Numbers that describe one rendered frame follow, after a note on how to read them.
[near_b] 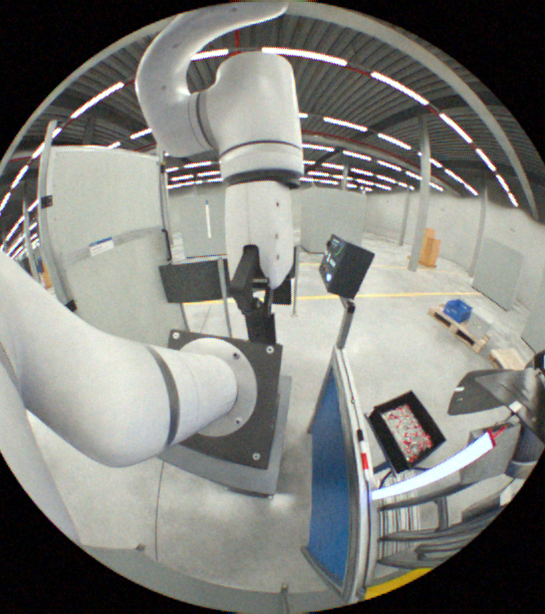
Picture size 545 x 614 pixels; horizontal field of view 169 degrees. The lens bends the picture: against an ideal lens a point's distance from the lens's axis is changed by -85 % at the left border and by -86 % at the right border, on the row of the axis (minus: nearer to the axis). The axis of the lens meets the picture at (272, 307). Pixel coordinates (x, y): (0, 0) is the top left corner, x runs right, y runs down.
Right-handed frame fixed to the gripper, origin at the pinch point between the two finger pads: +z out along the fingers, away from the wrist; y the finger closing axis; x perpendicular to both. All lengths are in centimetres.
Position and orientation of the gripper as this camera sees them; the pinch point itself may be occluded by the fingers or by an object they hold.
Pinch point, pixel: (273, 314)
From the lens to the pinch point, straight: 23.1
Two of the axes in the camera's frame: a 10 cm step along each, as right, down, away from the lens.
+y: -2.7, 4.8, -8.4
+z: 0.7, 8.8, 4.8
